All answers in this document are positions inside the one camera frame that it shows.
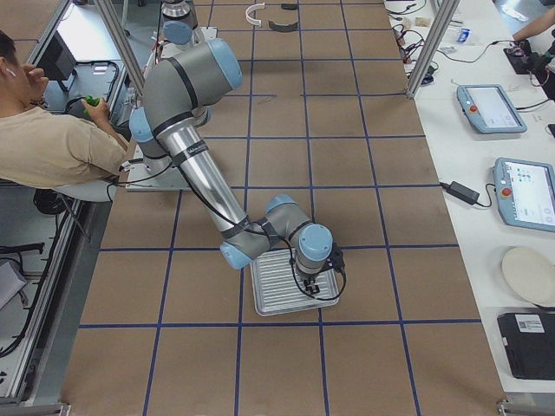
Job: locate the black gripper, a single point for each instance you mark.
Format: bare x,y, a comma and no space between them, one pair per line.
309,277

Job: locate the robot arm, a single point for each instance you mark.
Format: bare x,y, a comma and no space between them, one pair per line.
175,88
179,21

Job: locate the silver ribbed metal tray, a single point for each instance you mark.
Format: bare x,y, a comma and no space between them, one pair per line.
278,288

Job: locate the black power adapter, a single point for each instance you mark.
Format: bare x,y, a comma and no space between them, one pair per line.
460,192

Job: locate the white round plate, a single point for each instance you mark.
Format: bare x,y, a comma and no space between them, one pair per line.
530,275

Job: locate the near teach pendant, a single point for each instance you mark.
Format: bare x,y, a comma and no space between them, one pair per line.
525,193

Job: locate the teach pendant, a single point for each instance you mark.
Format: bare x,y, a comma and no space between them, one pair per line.
525,193
489,110

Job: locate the far teach pendant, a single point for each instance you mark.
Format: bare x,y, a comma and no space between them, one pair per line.
489,110

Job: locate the olive curved brake shoe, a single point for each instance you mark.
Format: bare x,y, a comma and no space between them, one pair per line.
283,27

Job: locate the black brake pad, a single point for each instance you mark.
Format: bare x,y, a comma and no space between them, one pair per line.
289,6

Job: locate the person in beige shirt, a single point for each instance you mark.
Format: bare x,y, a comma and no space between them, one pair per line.
44,150

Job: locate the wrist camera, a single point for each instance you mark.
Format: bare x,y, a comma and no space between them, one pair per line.
336,259

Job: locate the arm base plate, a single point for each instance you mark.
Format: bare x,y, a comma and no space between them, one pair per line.
153,175

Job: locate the white curved plastic bracket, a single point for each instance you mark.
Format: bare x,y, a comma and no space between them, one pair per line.
250,14

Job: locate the green handled tool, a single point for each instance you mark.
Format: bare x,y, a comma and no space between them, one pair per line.
92,101

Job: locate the aluminium frame post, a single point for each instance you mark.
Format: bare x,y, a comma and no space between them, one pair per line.
436,32

